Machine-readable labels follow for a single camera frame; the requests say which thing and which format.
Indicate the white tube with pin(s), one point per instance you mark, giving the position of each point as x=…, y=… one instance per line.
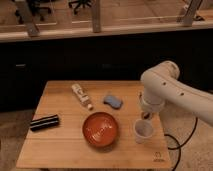
x=82, y=96

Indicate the black striped cylinder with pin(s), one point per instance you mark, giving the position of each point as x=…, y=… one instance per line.
x=44, y=122

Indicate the black office chair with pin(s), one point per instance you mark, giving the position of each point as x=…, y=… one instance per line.
x=35, y=8
x=79, y=3

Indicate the blue sponge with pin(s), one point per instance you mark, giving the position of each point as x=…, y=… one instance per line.
x=113, y=101

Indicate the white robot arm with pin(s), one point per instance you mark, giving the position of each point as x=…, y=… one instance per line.
x=161, y=84

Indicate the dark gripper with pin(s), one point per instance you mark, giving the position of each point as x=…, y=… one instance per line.
x=145, y=116

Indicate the red orange bowl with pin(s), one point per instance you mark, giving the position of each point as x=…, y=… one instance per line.
x=100, y=129

